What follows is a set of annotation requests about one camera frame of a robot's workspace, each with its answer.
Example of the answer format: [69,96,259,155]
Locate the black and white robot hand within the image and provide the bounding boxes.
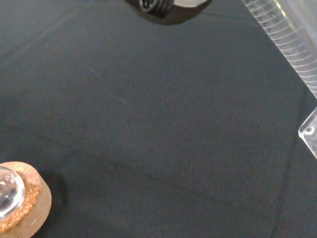
[123,0,213,26]

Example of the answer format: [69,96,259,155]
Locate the black bench cloth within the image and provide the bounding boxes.
[0,0,317,238]

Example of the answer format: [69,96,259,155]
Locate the clear round-bottom flask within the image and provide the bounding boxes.
[0,166,26,219]

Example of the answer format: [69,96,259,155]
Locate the cork ring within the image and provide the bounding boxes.
[0,161,53,238]

